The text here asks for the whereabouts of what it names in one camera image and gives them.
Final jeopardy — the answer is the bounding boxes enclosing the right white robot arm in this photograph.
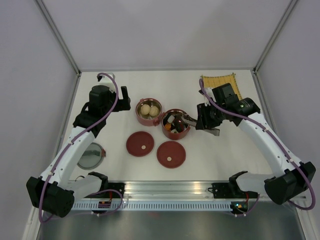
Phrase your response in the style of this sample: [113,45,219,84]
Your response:
[195,79,316,211]

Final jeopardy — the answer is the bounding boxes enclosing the red steel bowl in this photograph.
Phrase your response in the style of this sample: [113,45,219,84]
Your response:
[135,98,163,127]
[160,108,191,140]

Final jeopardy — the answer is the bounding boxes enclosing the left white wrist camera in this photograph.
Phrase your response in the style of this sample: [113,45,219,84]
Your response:
[97,72,115,83]

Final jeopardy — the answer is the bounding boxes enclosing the left aluminium frame post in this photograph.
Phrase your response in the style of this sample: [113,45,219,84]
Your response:
[33,0,81,73]

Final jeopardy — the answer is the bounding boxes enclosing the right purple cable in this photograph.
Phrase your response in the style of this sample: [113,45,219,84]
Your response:
[198,78,316,218]

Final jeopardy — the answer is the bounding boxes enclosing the round bun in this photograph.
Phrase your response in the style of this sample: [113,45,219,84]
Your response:
[149,105,160,117]
[140,104,150,116]

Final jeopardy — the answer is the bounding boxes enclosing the metal tongs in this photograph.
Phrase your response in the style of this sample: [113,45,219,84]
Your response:
[181,113,220,137]

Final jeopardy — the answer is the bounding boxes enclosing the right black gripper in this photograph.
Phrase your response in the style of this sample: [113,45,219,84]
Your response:
[195,101,226,130]

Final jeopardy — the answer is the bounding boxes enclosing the purple cable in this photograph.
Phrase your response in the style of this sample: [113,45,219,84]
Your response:
[198,78,316,218]
[38,72,119,223]

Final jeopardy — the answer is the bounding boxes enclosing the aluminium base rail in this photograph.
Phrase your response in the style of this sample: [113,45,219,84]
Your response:
[69,180,307,201]

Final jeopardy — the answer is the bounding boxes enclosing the aluminium frame post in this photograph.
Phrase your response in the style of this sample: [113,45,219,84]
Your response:
[33,0,81,73]
[252,0,300,74]

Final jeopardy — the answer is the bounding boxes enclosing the yellow bamboo mat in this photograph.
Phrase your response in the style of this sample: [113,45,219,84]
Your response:
[201,73,243,100]

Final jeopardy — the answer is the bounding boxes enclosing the white slotted cable duct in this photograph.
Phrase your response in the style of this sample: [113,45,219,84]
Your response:
[72,200,232,212]

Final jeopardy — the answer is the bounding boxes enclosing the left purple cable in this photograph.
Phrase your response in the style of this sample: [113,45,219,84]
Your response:
[38,72,119,223]

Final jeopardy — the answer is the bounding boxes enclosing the grey transparent lid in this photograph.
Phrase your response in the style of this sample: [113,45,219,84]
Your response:
[77,142,106,170]

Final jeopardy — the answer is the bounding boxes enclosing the right aluminium frame post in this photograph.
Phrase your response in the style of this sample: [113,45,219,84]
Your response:
[252,0,300,74]

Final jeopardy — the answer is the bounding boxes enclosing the white rice black sushi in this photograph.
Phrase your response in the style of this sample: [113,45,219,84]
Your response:
[167,115,175,124]

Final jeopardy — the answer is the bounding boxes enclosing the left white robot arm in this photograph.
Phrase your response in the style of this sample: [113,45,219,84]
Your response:
[26,85,131,223]

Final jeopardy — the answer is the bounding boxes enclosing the red lid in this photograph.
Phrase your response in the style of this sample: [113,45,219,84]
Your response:
[126,131,155,157]
[156,141,186,169]

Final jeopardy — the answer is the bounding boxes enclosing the orange shrimp sushi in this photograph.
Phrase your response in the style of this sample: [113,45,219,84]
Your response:
[164,123,172,132]

